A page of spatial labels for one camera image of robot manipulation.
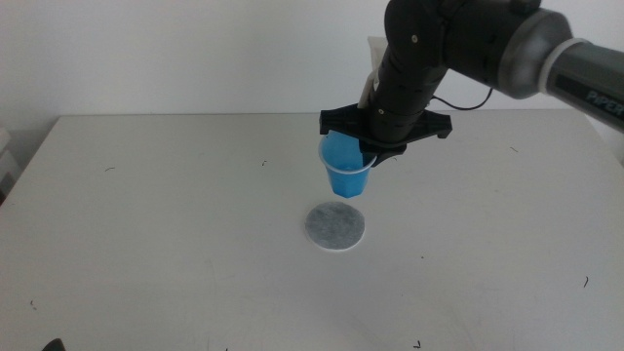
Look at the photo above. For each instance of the blue plastic cup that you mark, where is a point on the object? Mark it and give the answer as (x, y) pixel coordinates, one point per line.
(343, 178)

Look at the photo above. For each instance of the round grey cup mat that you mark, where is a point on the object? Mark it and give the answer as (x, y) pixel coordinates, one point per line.
(335, 225)

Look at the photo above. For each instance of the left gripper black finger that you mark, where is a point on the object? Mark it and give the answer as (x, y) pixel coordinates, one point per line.
(54, 345)

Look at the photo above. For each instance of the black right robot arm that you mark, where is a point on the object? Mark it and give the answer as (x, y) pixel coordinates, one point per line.
(487, 44)

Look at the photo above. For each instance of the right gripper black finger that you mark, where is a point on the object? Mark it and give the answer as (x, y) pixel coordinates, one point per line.
(390, 152)
(367, 155)

